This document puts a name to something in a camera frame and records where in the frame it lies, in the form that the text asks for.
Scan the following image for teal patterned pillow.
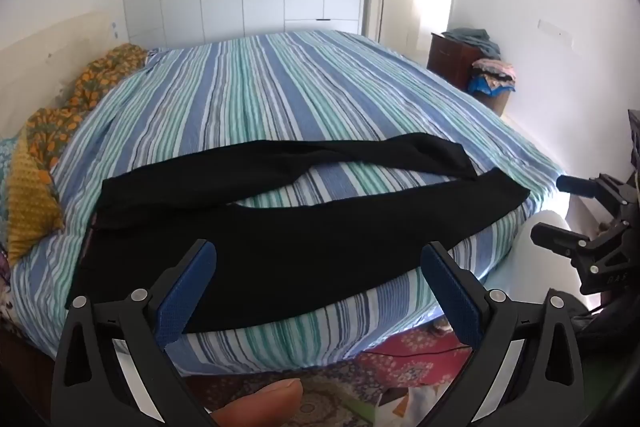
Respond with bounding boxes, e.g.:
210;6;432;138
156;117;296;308
0;137;26;233

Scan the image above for white wall socket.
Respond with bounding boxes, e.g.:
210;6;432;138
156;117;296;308
538;20;575;42

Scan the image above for pile of colourful clothes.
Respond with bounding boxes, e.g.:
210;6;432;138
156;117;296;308
468;57;517;96

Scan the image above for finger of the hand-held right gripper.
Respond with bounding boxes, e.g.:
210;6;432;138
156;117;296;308
530;219;632;275
556;173;640;208

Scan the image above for brown wooden cabinet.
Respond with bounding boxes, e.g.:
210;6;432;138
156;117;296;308
431;32;483;92

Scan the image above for thin black cable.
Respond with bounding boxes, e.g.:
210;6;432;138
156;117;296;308
370;341;473;359

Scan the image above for person's left hand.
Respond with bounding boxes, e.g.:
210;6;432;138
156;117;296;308
210;378;304;427

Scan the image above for dark printed cloth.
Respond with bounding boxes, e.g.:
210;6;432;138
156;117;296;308
0;244;13;328

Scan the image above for black pants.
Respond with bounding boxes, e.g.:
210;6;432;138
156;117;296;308
65;133;531;334

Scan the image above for bed with striped sheet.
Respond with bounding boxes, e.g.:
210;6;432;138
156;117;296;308
10;30;568;378

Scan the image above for orange floral yellow blanket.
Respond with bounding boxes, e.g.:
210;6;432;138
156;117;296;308
7;43;151;265

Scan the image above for red patterned rug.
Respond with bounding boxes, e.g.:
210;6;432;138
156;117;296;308
185;322;476;427

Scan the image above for beige headboard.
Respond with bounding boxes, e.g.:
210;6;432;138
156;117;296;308
0;9;126;142

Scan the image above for teal folded clothes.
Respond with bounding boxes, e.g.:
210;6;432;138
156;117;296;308
442;28;502;60

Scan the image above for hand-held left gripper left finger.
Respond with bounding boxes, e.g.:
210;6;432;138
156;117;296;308
50;238;218;427

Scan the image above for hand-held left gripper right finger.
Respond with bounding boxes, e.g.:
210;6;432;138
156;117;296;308
420;241;586;427

